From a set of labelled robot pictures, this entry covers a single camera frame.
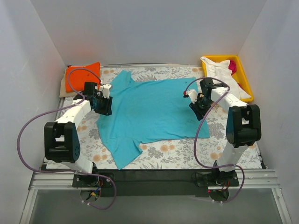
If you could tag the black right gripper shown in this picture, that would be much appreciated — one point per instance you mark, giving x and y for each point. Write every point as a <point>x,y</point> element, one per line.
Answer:
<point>196,109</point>

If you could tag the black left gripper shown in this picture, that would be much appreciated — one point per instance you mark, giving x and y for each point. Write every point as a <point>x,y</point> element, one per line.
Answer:
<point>105,106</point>

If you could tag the turquoise t shirt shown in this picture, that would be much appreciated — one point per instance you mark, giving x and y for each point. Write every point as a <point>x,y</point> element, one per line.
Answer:
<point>146,112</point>

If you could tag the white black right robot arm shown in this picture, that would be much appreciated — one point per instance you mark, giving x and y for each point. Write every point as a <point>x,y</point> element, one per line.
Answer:
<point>243,127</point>

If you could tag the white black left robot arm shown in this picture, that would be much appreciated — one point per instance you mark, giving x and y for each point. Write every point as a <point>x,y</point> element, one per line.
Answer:
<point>61,141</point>

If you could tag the orange folded t shirt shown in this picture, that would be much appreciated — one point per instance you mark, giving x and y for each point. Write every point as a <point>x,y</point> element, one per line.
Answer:
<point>80,75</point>

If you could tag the beige folded t shirt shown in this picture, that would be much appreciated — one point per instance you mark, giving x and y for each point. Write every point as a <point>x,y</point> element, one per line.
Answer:
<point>63,93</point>

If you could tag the white t shirt in bin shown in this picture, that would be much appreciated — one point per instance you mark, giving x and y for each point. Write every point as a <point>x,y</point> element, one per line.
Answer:
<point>221,71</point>

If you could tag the floral patterned table mat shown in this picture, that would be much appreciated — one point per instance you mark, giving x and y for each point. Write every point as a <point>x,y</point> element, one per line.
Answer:
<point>166,154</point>

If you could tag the yellow plastic bin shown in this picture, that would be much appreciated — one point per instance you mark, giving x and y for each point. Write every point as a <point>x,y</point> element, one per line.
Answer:
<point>239,76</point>

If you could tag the magenta t shirt in bin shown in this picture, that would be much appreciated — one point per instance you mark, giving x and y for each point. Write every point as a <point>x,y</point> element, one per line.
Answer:
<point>232,65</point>

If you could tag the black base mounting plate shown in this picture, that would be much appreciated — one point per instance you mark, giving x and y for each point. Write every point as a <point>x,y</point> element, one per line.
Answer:
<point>156,182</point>

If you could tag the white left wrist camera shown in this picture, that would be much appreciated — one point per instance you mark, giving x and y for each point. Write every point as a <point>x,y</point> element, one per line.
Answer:
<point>105,90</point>

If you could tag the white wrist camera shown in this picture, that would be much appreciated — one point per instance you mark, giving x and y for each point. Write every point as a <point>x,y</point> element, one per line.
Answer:
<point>191,94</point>
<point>105,90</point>

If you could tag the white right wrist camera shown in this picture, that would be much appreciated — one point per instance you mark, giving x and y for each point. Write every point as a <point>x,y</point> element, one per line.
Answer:
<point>191,94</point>

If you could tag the aluminium frame rail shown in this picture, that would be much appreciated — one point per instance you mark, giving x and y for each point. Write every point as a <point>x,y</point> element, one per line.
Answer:
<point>254,179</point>

